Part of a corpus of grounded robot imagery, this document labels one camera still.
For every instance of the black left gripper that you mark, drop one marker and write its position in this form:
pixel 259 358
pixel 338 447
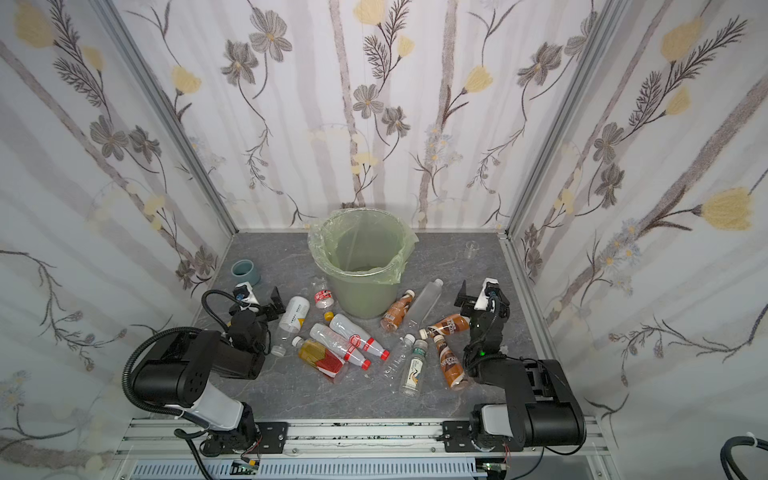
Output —
pixel 261 309

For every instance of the brown swirl coffee bottle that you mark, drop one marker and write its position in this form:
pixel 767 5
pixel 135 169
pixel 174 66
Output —
pixel 448 326

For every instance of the white label clear bottle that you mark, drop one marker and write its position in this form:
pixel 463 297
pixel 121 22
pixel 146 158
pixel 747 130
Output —
pixel 289 325

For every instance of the brown coffee bottle label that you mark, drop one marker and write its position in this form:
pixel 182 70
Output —
pixel 450 365

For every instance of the yellow red label tea bottle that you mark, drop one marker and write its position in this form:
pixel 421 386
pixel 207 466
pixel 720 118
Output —
pixel 319 357

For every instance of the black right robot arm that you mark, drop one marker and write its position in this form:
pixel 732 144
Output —
pixel 539 407

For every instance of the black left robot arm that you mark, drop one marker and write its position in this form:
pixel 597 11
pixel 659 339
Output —
pixel 169 373

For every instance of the green mesh waste bin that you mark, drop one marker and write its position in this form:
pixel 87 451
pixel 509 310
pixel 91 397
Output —
pixel 363 301

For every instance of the green plastic bin liner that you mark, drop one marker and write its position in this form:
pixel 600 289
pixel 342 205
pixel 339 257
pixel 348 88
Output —
pixel 364 245

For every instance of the frosted clear square bottle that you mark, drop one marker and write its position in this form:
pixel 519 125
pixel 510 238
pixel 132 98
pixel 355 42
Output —
pixel 423 304

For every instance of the teal ceramic cup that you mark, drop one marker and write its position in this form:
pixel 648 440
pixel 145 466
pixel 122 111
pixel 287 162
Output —
pixel 244 270

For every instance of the red label yellow cap bottle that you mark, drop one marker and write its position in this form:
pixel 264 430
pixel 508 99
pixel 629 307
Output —
pixel 323 297

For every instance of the clear bottle red cap upper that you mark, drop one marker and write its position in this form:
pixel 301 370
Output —
pixel 358 336

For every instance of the clear bottle red cap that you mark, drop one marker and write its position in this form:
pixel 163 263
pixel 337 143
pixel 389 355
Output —
pixel 339 346
pixel 358 336

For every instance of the clear bottle red cap lower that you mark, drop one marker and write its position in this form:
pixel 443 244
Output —
pixel 339 346

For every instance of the orange brown coffee bottle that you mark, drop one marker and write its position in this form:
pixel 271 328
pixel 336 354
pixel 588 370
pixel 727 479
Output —
pixel 394 316

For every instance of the green label water bottle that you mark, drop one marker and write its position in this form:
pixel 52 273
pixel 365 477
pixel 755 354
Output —
pixel 411 382

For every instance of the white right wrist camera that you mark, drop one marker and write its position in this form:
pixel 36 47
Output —
pixel 489 297

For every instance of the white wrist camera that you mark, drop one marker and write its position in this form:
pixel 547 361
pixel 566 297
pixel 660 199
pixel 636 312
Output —
pixel 489 297
pixel 244 295

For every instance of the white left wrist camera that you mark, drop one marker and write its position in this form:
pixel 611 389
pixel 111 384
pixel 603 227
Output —
pixel 244 295

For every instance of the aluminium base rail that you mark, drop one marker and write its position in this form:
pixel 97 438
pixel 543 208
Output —
pixel 406 448

